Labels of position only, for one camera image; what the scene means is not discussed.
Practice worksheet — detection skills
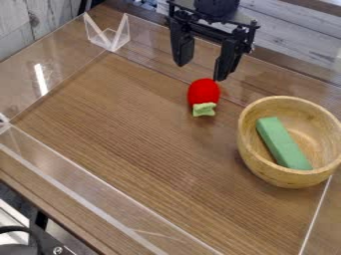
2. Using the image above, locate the clear acrylic corner bracket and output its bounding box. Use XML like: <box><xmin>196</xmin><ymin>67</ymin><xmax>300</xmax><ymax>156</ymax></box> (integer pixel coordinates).
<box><xmin>82</xmin><ymin>13</ymin><xmax>131</xmax><ymax>53</ymax></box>

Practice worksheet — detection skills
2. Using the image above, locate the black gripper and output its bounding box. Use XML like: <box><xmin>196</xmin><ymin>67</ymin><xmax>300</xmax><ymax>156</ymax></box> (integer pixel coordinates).
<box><xmin>167</xmin><ymin>0</ymin><xmax>259</xmax><ymax>82</ymax></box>

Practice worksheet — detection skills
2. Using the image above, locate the black table leg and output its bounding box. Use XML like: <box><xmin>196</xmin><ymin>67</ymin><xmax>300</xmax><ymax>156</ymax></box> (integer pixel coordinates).
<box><xmin>34</xmin><ymin>211</ymin><xmax>48</xmax><ymax>230</ymax></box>

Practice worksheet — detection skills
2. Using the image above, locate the green rectangular block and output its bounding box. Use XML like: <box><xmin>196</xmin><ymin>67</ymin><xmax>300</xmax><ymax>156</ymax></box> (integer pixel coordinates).
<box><xmin>255</xmin><ymin>117</ymin><xmax>311</xmax><ymax>170</ymax></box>

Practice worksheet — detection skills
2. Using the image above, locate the light wooden bowl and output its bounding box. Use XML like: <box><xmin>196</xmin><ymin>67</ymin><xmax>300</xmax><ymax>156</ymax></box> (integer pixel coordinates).
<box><xmin>236</xmin><ymin>96</ymin><xmax>341</xmax><ymax>189</ymax></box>

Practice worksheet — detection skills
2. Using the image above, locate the red plush strawberry toy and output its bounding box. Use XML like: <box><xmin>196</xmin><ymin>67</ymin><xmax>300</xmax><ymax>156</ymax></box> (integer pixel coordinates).
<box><xmin>187</xmin><ymin>78</ymin><xmax>220</xmax><ymax>117</ymax></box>

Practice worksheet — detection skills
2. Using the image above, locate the clear acrylic tray wall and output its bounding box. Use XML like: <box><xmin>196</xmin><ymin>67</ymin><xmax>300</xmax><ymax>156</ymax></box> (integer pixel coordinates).
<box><xmin>0</xmin><ymin>114</ymin><xmax>222</xmax><ymax>255</ymax></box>

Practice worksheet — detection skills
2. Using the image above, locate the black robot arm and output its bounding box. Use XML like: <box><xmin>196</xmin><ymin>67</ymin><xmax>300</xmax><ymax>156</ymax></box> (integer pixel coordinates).
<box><xmin>167</xmin><ymin>0</ymin><xmax>259</xmax><ymax>81</ymax></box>

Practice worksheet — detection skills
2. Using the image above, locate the black cable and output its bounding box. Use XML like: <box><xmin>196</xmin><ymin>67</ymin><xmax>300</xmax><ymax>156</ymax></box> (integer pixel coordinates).
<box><xmin>0</xmin><ymin>225</ymin><xmax>45</xmax><ymax>255</ymax></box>

